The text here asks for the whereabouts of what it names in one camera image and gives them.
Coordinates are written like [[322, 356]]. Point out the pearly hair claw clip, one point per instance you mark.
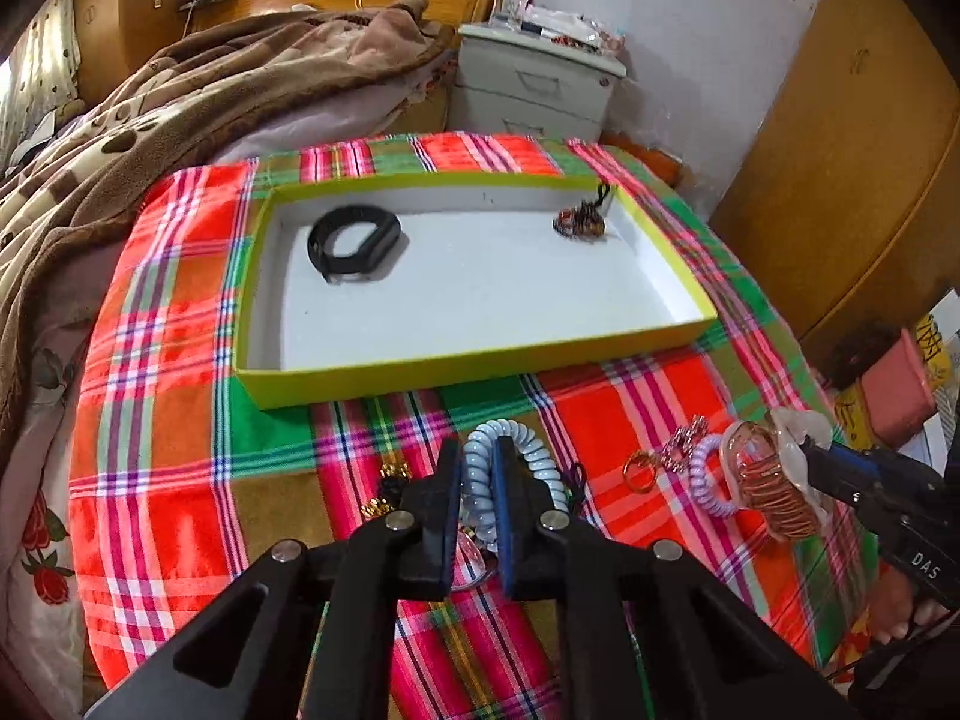
[[772, 495]]

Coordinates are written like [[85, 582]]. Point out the person's right hand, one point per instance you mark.
[[896, 611]]

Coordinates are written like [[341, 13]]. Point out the clutter on nightstand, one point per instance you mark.
[[555, 19]]

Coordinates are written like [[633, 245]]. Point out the yellow-green cardboard box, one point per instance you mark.
[[465, 292]]

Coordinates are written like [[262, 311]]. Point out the red green plaid cloth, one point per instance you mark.
[[187, 360]]

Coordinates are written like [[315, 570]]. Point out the orange stool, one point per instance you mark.
[[660, 165]]

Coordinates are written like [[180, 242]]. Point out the pink box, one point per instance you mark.
[[896, 397]]

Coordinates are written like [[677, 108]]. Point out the brown paw print blanket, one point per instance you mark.
[[150, 127]]

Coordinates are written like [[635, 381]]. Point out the yellow printed bag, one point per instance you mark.
[[934, 345]]

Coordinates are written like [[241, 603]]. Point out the floral bed sheet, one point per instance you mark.
[[45, 510]]

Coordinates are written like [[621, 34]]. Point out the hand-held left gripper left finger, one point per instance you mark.
[[453, 491]]

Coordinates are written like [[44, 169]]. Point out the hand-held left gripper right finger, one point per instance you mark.
[[501, 510]]

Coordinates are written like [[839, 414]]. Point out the pink rhinestone hair clip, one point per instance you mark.
[[679, 446]]

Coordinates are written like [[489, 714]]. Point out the narrow wooden cabinet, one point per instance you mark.
[[127, 15]]

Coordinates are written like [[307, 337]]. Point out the patterned curtain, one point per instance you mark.
[[45, 67]]

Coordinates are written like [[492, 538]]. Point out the white nightstand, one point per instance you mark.
[[525, 90]]

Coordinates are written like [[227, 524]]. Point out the large wooden wardrobe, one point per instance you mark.
[[847, 165]]

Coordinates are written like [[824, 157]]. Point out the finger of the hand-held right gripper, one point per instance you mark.
[[851, 491], [847, 459]]

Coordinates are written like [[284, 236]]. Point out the black wristband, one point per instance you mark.
[[322, 249]]

